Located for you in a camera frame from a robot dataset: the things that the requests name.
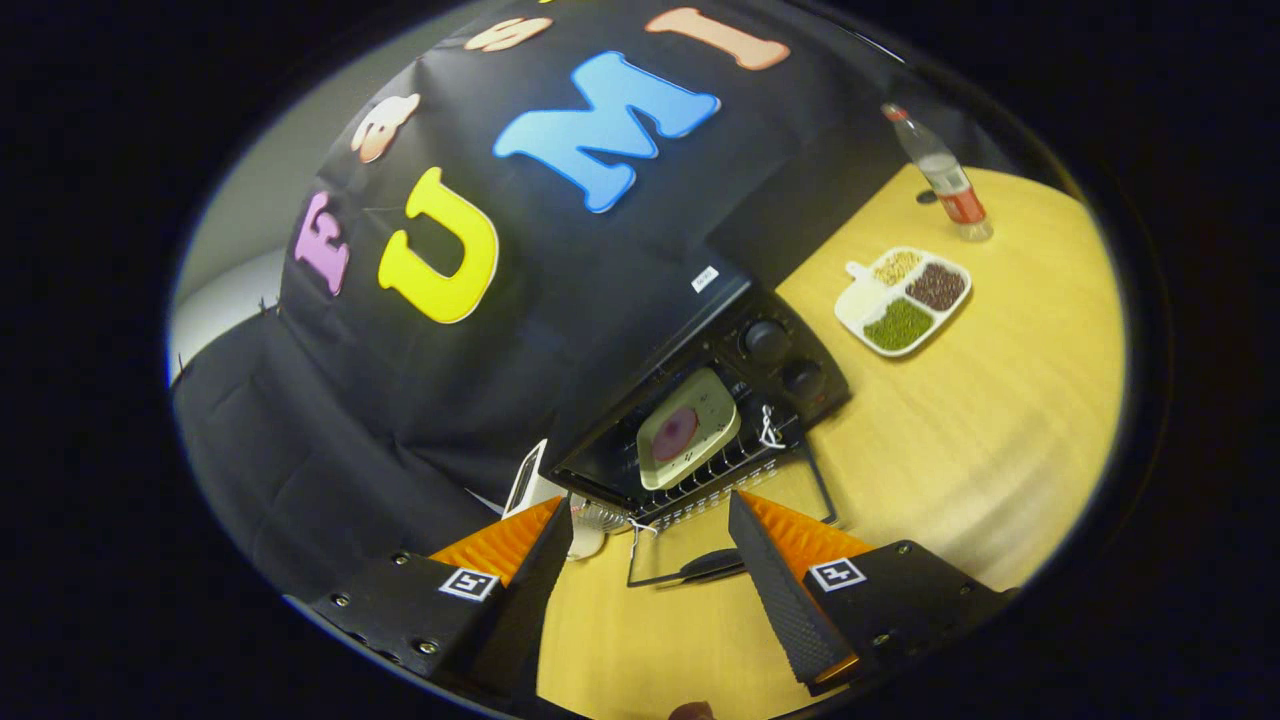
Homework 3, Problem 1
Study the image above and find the metal oven rack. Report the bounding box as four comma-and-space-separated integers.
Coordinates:
585, 400, 806, 531

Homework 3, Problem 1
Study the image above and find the pale rectangular food plate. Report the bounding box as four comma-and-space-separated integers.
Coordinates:
636, 367, 743, 491

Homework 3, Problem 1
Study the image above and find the clear bottle with red label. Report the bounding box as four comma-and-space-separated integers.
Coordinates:
880, 102, 995, 244

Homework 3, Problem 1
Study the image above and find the white toaster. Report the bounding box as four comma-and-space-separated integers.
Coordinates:
500, 438, 609, 561

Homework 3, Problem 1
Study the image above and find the black electric oven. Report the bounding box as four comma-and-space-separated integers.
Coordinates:
500, 240, 853, 591

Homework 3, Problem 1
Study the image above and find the pink round food piece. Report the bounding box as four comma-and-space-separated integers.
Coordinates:
653, 406, 701, 463

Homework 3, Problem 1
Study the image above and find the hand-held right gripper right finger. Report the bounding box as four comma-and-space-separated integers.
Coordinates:
727, 488, 1011, 698

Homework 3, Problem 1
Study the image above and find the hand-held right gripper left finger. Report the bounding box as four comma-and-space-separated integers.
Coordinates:
305, 495, 576, 701

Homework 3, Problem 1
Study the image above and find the black backdrop cloth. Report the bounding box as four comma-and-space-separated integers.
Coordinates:
170, 0, 1001, 601

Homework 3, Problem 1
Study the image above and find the white divided dish of beans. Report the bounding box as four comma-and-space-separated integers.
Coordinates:
834, 246, 973, 359

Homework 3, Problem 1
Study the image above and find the clear glass cup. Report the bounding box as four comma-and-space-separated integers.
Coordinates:
578, 500, 641, 537

